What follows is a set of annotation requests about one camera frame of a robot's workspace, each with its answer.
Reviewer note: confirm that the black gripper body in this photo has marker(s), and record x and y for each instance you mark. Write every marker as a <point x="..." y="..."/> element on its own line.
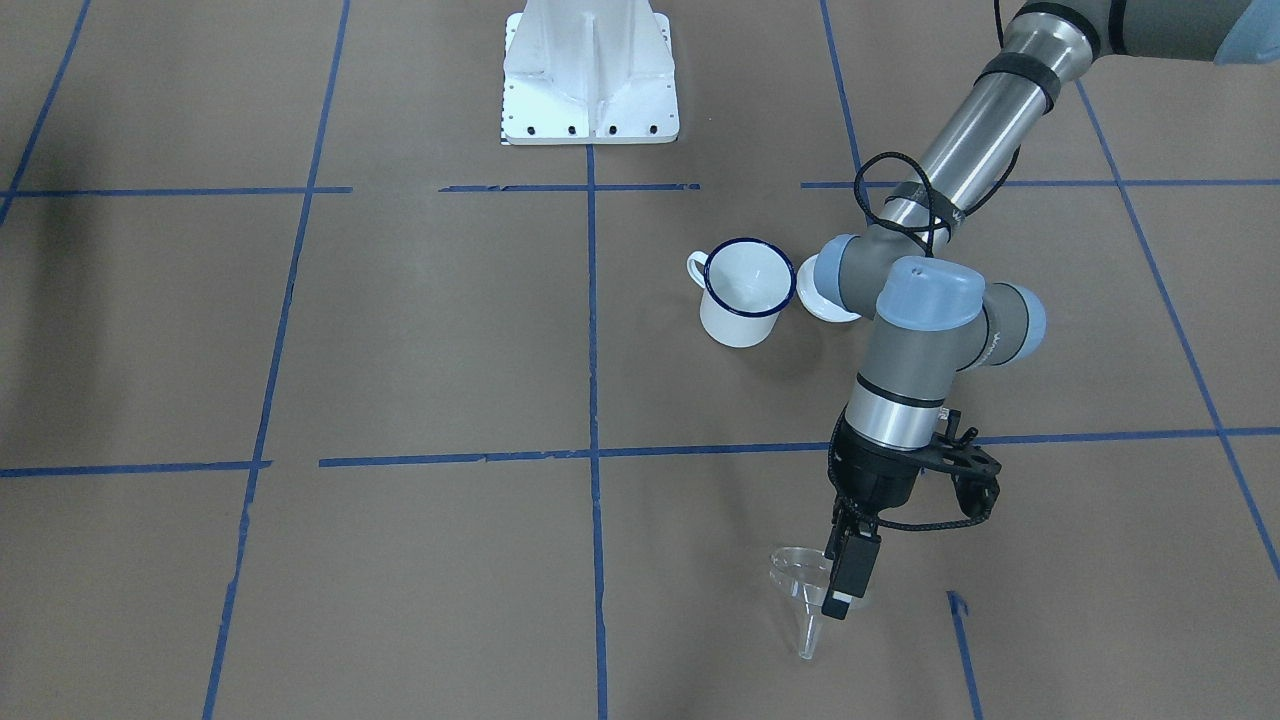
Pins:
<point x="877" y="477"/>

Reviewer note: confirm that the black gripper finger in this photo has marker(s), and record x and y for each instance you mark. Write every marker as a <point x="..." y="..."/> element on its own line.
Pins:
<point x="853" y="558"/>

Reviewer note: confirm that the clear plastic funnel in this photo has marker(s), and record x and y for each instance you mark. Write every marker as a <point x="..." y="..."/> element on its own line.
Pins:
<point x="801" y="575"/>

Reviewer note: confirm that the white mug lid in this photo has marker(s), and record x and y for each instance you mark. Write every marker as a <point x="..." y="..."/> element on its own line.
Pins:
<point x="814" y="302"/>

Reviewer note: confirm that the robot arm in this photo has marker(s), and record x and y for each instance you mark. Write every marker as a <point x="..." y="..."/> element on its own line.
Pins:
<point x="933" y="319"/>

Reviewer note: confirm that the white enamel mug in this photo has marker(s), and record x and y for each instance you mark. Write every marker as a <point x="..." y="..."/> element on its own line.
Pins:
<point x="745" y="285"/>

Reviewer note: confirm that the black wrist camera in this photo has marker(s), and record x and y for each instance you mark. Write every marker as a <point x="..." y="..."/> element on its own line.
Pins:
<point x="972" y="471"/>

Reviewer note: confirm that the white camera stand base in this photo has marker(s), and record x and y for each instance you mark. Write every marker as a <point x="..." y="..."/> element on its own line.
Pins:
<point x="580" y="72"/>

